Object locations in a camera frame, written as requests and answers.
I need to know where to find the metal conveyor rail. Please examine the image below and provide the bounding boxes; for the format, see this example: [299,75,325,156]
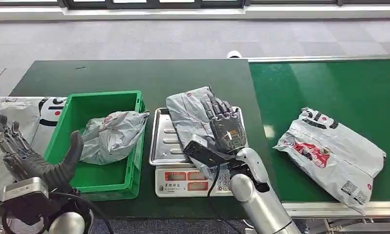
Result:
[246,54,390,62]
[281,200,390,217]

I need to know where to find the white electronic scale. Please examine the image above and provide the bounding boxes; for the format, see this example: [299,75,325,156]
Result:
[154,164,235,198]

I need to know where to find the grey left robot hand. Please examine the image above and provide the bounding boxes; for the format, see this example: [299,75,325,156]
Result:
[0,108,84,194]

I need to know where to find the grey parcel with red dot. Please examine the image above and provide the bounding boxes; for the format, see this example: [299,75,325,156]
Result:
[165,86,247,181]

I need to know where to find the green conveyor belt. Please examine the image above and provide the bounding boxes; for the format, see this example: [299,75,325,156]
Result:
[249,59,390,202]

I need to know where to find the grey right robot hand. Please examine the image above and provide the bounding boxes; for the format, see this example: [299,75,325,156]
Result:
[199,92,248,155]

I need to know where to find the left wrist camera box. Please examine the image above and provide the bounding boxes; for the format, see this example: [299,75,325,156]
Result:
[0,176,51,225]

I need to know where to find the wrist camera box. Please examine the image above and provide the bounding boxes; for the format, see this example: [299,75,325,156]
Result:
[182,134,230,169]
[0,176,51,225]

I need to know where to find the white parcel with red print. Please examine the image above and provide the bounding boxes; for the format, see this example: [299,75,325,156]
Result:
[272,107,387,215]

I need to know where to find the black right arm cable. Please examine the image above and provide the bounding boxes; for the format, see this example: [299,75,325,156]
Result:
[207,164,242,234]

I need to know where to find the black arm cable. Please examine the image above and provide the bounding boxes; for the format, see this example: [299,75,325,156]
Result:
[1,192,115,234]
[207,164,242,234]

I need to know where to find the green plastic crate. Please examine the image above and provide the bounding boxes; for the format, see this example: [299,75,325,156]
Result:
[43,90,147,201]

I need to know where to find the steel scale tray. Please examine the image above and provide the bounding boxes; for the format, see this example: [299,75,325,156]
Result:
[148,107,249,167]

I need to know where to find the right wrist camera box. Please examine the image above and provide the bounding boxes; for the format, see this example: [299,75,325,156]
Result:
[182,134,230,169]

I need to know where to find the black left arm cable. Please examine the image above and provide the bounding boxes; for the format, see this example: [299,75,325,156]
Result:
[1,192,115,234]

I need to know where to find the white parcel with panda print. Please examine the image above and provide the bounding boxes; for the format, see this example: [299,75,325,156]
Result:
[27,96,68,156]

